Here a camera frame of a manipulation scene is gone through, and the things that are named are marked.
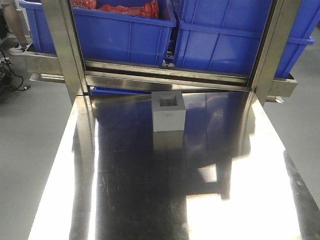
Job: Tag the gray hollow cube base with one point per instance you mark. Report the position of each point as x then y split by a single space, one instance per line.
168 111

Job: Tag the blue bin with red items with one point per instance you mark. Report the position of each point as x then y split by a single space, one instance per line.
107 35

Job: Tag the blue bin right on rack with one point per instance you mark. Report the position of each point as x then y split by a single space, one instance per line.
224 35

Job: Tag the red mesh bag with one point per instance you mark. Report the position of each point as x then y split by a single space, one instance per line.
148 10

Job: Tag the person's leg with sneaker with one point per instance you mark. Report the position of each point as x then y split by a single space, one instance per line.
13 19

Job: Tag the stainless steel rack frame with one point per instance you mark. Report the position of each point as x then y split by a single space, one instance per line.
68 66

